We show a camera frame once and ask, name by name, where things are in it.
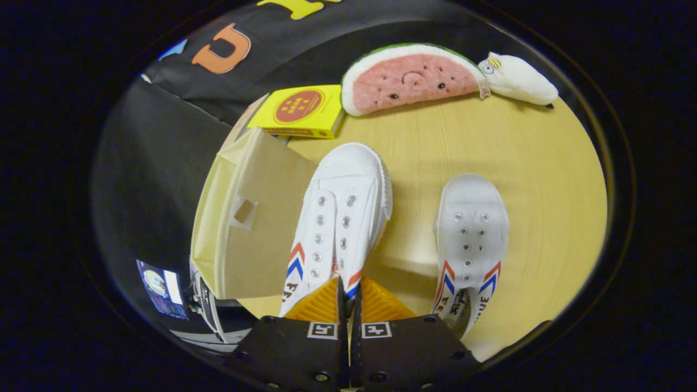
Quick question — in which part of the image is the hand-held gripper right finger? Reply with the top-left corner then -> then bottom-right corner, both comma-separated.
349,277 -> 482,392

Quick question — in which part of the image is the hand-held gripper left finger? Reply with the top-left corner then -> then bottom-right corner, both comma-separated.
226,275 -> 349,392

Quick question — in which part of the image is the beige fabric storage box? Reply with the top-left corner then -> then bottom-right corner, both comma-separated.
191,126 -> 317,300

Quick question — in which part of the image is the white canvas shoe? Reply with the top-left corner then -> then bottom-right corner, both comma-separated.
279,143 -> 394,318
433,174 -> 510,341

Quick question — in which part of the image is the blue picture display screen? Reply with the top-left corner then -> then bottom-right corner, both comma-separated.
136,260 -> 189,321

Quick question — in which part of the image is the yellow book with red circle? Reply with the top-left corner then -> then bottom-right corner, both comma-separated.
248,84 -> 346,139

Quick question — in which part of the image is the watermelon slice plush toy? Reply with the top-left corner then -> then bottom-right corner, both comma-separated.
341,44 -> 491,117

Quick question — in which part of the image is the white plush toy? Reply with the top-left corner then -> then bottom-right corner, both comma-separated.
478,52 -> 560,108

